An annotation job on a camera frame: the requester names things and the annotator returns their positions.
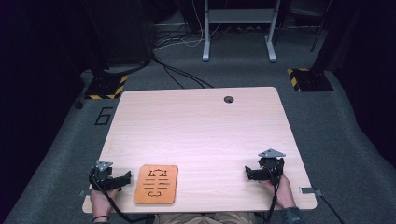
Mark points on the dark stand post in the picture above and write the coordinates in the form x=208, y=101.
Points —
x=333, y=34

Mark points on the person's khaki trousers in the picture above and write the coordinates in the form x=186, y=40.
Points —
x=205, y=218

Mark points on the large dark stand cabinet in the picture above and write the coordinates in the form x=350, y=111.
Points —
x=121, y=31

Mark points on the orange cut-out wooden board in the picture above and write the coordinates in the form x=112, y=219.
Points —
x=155, y=184

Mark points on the white metal desk frame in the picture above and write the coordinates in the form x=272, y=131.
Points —
x=238, y=16

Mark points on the person's right hand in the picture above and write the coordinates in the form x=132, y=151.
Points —
x=281, y=193

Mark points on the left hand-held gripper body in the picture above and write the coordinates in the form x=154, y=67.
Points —
x=101, y=177

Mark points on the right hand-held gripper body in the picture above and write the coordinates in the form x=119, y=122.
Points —
x=271, y=165

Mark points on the grey metal table bracket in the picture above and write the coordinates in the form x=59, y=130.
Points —
x=309, y=190
x=82, y=193

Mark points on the small dark round object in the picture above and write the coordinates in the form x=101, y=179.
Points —
x=78, y=104

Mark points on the person's left hand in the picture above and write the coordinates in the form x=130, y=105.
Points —
x=101, y=200

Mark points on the striped-edge black base plate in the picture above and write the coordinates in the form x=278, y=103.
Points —
x=104, y=87
x=311, y=80

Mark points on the black wristband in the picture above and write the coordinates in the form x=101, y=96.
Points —
x=101, y=217

